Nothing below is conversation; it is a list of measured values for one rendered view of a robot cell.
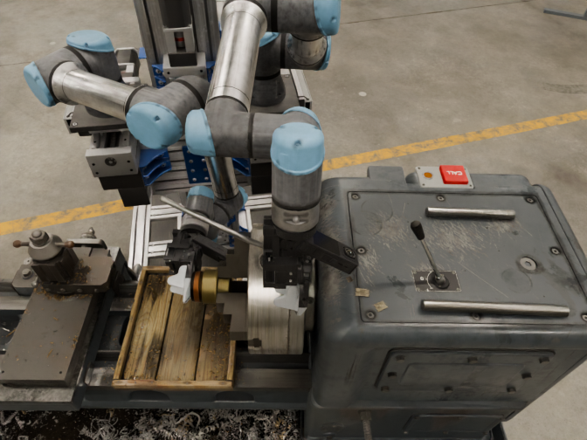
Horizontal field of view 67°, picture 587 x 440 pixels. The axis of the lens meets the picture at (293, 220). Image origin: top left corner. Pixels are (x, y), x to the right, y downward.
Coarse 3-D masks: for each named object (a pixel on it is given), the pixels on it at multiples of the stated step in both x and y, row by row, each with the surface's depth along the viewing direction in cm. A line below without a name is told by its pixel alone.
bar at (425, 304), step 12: (432, 300) 86; (444, 300) 86; (456, 300) 86; (468, 312) 86; (480, 312) 86; (492, 312) 86; (504, 312) 86; (516, 312) 86; (528, 312) 85; (540, 312) 85; (552, 312) 85; (564, 312) 85
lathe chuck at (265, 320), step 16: (256, 224) 108; (256, 256) 97; (256, 272) 95; (256, 288) 94; (272, 288) 94; (256, 304) 94; (272, 304) 94; (256, 320) 95; (272, 320) 95; (288, 320) 95; (256, 336) 97; (272, 336) 97; (256, 352) 102; (272, 352) 102
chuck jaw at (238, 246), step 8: (240, 232) 107; (248, 232) 108; (240, 240) 105; (240, 248) 105; (248, 248) 105; (232, 256) 106; (240, 256) 106; (224, 264) 108; (232, 264) 106; (240, 264) 106; (224, 272) 107; (232, 272) 107; (240, 272) 107
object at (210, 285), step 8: (200, 272) 108; (208, 272) 107; (216, 272) 107; (192, 280) 106; (200, 280) 106; (208, 280) 106; (216, 280) 105; (224, 280) 107; (192, 288) 106; (200, 288) 106; (208, 288) 105; (216, 288) 105; (224, 288) 106; (192, 296) 106; (200, 296) 106; (208, 296) 106; (216, 296) 105
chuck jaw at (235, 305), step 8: (224, 296) 105; (232, 296) 105; (240, 296) 105; (216, 304) 104; (224, 304) 104; (232, 304) 104; (240, 304) 104; (224, 312) 102; (232, 312) 102; (240, 312) 102; (224, 320) 104; (232, 320) 101; (240, 320) 101; (232, 328) 99; (240, 328) 99; (232, 336) 100; (240, 336) 100; (248, 344) 100; (256, 344) 100
